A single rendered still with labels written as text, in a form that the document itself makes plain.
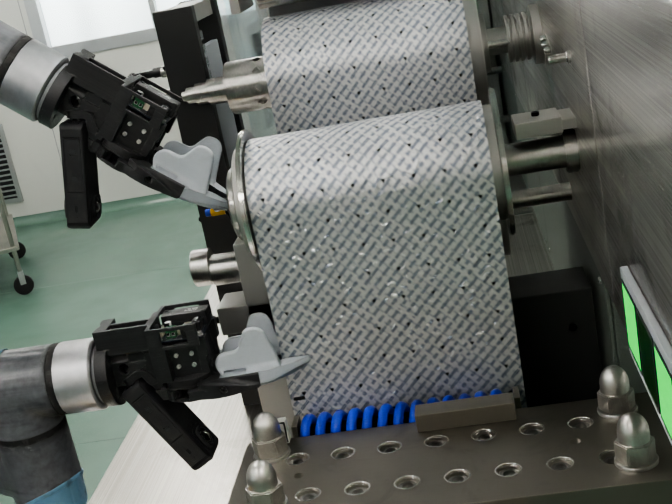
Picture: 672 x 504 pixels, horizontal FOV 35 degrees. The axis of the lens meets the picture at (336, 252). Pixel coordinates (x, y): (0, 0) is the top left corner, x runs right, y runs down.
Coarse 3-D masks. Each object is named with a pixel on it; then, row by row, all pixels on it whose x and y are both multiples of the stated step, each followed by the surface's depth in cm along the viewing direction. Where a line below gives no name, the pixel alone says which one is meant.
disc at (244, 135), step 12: (240, 132) 106; (240, 144) 104; (240, 156) 103; (240, 168) 102; (240, 180) 102; (240, 192) 101; (240, 204) 101; (252, 228) 103; (252, 240) 103; (252, 252) 103
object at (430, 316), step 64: (320, 256) 103; (384, 256) 103; (448, 256) 102; (320, 320) 105; (384, 320) 105; (448, 320) 104; (512, 320) 104; (320, 384) 107; (384, 384) 107; (448, 384) 106; (512, 384) 106
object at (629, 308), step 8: (624, 288) 78; (624, 296) 79; (624, 304) 80; (632, 304) 75; (632, 312) 76; (632, 320) 77; (632, 328) 77; (632, 336) 78; (632, 344) 79; (640, 368) 76
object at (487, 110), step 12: (492, 120) 101; (492, 132) 100; (492, 144) 100; (492, 156) 100; (492, 168) 100; (504, 192) 101; (504, 204) 102; (240, 216) 103; (504, 216) 103; (240, 228) 104
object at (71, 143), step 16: (64, 128) 107; (80, 128) 107; (64, 144) 108; (80, 144) 108; (64, 160) 108; (80, 160) 108; (96, 160) 112; (64, 176) 109; (80, 176) 109; (96, 176) 112; (64, 192) 109; (80, 192) 109; (96, 192) 112; (64, 208) 111; (80, 208) 110; (96, 208) 111; (80, 224) 110
